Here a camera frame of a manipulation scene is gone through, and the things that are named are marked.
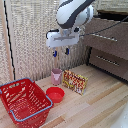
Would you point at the red shopping basket blue rim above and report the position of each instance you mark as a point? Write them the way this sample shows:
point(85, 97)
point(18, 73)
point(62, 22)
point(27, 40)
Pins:
point(23, 101)

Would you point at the brown drawer cabinet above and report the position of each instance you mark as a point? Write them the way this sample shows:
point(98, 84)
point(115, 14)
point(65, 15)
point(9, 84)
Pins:
point(108, 46)

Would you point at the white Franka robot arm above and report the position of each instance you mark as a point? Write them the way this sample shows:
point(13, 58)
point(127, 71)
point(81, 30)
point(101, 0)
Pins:
point(71, 13)

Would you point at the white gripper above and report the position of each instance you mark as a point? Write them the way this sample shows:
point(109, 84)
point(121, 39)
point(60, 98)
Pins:
point(62, 38)

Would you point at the pink plastic cup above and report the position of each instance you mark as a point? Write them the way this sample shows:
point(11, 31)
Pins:
point(56, 76)

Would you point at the orange-red plastic bowl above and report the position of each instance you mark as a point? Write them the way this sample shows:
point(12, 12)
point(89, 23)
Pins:
point(55, 94)

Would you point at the yellow red snack box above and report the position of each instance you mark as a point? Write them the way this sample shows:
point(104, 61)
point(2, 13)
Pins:
point(75, 82)

